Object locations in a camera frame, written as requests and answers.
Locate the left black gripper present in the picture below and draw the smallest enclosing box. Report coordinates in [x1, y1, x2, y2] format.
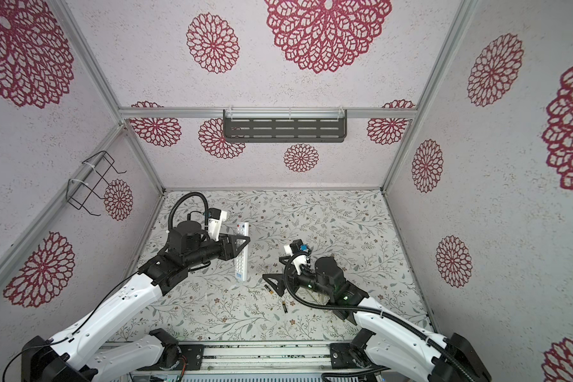
[186, 234, 251, 269]

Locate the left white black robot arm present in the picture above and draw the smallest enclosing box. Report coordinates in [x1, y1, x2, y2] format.
[16, 192, 251, 381]

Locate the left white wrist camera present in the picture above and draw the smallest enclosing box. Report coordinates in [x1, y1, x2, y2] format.
[208, 208, 228, 241]

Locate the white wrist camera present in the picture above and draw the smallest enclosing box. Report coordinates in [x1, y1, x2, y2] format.
[208, 208, 228, 241]
[284, 240, 311, 272]

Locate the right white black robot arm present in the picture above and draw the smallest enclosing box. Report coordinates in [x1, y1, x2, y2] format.
[263, 253, 492, 381]

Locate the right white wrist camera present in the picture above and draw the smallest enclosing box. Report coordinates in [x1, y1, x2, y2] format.
[284, 240, 311, 272]

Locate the dark grey wall shelf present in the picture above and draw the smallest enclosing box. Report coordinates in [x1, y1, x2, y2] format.
[223, 109, 348, 143]

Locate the black wire wall rack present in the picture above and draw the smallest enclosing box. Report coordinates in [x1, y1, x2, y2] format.
[65, 151, 127, 216]

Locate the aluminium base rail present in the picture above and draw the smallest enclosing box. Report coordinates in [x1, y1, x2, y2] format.
[128, 340, 364, 376]

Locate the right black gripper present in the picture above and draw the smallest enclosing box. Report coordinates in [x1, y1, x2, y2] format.
[264, 255, 335, 302]

